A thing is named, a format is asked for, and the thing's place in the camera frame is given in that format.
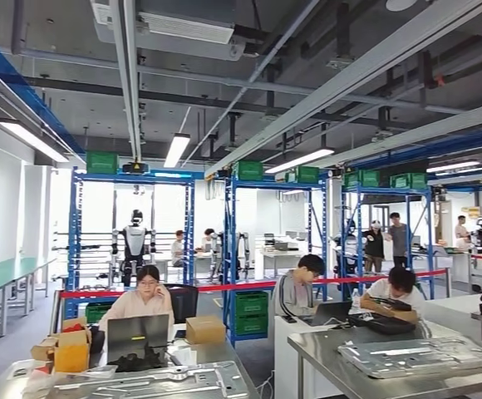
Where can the long black trim part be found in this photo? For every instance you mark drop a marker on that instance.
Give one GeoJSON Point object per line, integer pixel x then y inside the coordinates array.
{"type": "Point", "coordinates": [382, 324]}

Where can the green-topped workbench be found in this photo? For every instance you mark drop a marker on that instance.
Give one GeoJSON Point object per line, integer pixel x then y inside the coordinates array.
{"type": "Point", "coordinates": [0, 275]}

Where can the green plastic crate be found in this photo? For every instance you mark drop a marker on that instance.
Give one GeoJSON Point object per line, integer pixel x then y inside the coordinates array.
{"type": "Point", "coordinates": [352, 180]}
{"type": "Point", "coordinates": [418, 181]}
{"type": "Point", "coordinates": [251, 325]}
{"type": "Point", "coordinates": [251, 304]}
{"type": "Point", "coordinates": [291, 177]}
{"type": "Point", "coordinates": [370, 178]}
{"type": "Point", "coordinates": [400, 182]}
{"type": "Point", "coordinates": [101, 163]}
{"type": "Point", "coordinates": [249, 170]}
{"type": "Point", "coordinates": [307, 174]}
{"type": "Point", "coordinates": [97, 314]}

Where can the silver black humanoid robot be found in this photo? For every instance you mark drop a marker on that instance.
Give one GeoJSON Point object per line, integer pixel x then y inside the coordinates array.
{"type": "Point", "coordinates": [134, 242]}
{"type": "Point", "coordinates": [245, 250]}

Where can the white work table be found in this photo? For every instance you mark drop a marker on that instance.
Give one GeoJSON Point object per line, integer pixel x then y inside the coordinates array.
{"type": "Point", "coordinates": [282, 255]}

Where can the long ceiling light bar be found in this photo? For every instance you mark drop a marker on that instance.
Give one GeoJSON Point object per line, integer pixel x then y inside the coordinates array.
{"type": "Point", "coordinates": [33, 140]}
{"type": "Point", "coordinates": [299, 161]}
{"type": "Point", "coordinates": [452, 166]}
{"type": "Point", "coordinates": [176, 151]}

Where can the red barrier tape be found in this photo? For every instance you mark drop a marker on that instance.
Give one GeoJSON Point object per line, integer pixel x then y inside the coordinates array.
{"type": "Point", "coordinates": [233, 286]}

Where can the black office chair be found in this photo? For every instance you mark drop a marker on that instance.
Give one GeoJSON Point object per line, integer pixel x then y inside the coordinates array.
{"type": "Point", "coordinates": [184, 303]}

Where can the closed cardboard box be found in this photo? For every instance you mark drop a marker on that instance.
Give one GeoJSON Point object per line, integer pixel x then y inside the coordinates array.
{"type": "Point", "coordinates": [205, 330]}

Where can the black yellow hoist box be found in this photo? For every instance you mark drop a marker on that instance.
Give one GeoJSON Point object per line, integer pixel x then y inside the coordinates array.
{"type": "Point", "coordinates": [134, 168]}

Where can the white desk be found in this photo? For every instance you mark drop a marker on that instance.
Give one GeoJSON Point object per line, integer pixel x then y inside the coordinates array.
{"type": "Point", "coordinates": [285, 358]}

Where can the ceiling air conditioner unit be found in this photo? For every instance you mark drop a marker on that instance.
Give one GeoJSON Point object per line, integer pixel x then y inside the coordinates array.
{"type": "Point", "coordinates": [183, 27]}

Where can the black crumpled cloth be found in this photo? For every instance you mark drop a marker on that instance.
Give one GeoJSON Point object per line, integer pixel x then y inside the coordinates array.
{"type": "Point", "coordinates": [137, 361]}

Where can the stamped sheet metal panel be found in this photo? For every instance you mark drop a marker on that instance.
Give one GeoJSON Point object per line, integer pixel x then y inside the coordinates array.
{"type": "Point", "coordinates": [411, 358]}
{"type": "Point", "coordinates": [141, 385]}

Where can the red cloth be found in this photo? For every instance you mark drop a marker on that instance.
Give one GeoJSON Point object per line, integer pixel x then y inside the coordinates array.
{"type": "Point", "coordinates": [73, 329]}

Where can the open cardboard box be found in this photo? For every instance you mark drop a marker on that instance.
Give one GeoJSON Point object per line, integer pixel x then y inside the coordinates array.
{"type": "Point", "coordinates": [73, 355]}

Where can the grey overhead rail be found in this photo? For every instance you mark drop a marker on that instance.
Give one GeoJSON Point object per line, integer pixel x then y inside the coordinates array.
{"type": "Point", "coordinates": [126, 82]}
{"type": "Point", "coordinates": [390, 55]}

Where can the black barrier post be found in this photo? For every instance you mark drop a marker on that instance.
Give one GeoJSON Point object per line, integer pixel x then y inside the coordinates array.
{"type": "Point", "coordinates": [54, 314]}

